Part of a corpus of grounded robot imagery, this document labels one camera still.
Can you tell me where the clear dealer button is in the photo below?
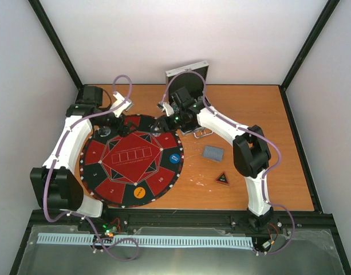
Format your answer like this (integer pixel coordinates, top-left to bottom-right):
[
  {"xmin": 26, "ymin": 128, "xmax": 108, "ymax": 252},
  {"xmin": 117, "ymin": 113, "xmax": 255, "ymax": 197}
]
[{"xmin": 97, "ymin": 126, "xmax": 111, "ymax": 138}]

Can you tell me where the blue small blind button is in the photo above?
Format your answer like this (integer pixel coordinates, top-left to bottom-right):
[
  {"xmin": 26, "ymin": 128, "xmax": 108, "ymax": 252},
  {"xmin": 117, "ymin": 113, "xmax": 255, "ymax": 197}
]
[{"xmin": 169, "ymin": 154, "xmax": 181, "ymax": 164}]

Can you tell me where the grey card deck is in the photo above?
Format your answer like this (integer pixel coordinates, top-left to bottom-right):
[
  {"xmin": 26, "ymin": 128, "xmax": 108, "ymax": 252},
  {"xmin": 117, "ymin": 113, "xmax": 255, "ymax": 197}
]
[{"xmin": 202, "ymin": 145, "xmax": 224, "ymax": 162}]

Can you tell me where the orange big blind button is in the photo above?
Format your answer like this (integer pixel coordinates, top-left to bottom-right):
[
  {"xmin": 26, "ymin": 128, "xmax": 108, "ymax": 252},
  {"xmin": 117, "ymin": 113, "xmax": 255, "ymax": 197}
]
[{"xmin": 133, "ymin": 187, "xmax": 146, "ymax": 199}]

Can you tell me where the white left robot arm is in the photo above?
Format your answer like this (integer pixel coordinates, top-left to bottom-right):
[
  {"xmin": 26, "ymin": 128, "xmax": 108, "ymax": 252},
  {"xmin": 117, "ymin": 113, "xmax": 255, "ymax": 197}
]
[{"xmin": 30, "ymin": 86, "xmax": 133, "ymax": 231}]

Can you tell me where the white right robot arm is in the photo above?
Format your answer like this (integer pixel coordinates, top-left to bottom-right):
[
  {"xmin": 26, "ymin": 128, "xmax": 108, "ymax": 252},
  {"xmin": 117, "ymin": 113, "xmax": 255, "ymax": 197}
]
[{"xmin": 151, "ymin": 87, "xmax": 274, "ymax": 231}]

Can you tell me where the round red black poker mat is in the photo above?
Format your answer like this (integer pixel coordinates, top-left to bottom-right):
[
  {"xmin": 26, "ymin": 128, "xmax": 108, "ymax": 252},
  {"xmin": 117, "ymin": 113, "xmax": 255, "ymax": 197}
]
[{"xmin": 78, "ymin": 115, "xmax": 184, "ymax": 208}]

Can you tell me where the aluminium poker chip case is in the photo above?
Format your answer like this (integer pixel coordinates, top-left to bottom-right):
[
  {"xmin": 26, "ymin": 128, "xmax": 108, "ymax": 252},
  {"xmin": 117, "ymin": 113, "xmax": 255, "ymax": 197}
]
[{"xmin": 164, "ymin": 60, "xmax": 215, "ymax": 139}]

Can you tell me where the red black triangular button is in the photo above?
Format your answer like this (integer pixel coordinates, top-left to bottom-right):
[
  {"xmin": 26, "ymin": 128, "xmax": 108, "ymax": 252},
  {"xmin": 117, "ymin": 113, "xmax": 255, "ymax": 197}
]
[{"xmin": 215, "ymin": 171, "xmax": 230, "ymax": 186}]

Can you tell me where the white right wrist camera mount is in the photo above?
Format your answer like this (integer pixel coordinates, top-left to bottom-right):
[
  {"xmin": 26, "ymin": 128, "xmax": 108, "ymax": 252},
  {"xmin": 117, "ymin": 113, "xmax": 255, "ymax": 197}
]
[{"xmin": 157, "ymin": 102, "xmax": 173, "ymax": 114}]

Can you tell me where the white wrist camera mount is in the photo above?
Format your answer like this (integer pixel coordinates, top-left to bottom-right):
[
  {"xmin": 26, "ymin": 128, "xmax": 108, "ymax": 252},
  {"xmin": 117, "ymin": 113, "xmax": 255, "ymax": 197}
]
[
  {"xmin": 157, "ymin": 102, "xmax": 173, "ymax": 114},
  {"xmin": 110, "ymin": 92, "xmax": 134, "ymax": 118}
]

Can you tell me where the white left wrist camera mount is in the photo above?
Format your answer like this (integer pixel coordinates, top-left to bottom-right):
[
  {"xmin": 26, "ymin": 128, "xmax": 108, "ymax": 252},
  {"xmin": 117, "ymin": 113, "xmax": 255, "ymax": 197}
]
[{"xmin": 110, "ymin": 92, "xmax": 134, "ymax": 118}]

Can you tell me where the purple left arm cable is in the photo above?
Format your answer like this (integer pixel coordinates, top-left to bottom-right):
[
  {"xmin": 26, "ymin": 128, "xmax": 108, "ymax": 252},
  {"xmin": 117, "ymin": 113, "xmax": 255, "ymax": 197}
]
[{"xmin": 42, "ymin": 74, "xmax": 140, "ymax": 262}]

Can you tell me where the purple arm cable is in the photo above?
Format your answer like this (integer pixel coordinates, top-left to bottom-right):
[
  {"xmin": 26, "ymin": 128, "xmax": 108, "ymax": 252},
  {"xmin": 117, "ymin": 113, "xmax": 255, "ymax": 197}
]
[
  {"xmin": 162, "ymin": 70, "xmax": 295, "ymax": 256},
  {"xmin": 42, "ymin": 74, "xmax": 140, "ymax": 262}
]

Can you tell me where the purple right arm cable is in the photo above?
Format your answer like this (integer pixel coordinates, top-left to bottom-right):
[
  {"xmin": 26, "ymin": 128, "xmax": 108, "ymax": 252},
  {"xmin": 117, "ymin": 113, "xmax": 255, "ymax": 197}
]
[{"xmin": 162, "ymin": 70, "xmax": 295, "ymax": 256}]

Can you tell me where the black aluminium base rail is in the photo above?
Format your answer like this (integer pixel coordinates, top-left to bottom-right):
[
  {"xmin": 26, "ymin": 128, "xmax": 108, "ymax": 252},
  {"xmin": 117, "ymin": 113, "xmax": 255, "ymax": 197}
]
[{"xmin": 28, "ymin": 209, "xmax": 337, "ymax": 234}]

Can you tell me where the light blue cable duct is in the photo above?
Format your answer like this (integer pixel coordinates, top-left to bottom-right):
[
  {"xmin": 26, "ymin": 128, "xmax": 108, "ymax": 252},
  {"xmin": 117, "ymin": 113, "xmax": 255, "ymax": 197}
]
[{"xmin": 36, "ymin": 233, "xmax": 253, "ymax": 250}]

